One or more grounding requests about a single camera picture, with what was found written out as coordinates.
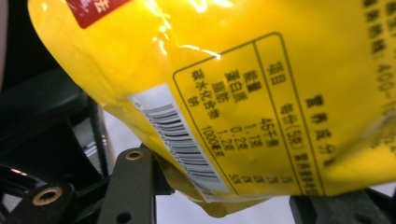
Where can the white paper sheet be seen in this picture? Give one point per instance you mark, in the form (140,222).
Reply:
(177,210)

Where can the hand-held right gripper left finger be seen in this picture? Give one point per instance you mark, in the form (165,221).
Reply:
(130,186)

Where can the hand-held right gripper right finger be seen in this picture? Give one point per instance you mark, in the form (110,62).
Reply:
(342,208)

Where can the yellow spout pouch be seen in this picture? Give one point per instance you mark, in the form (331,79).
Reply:
(236,93)

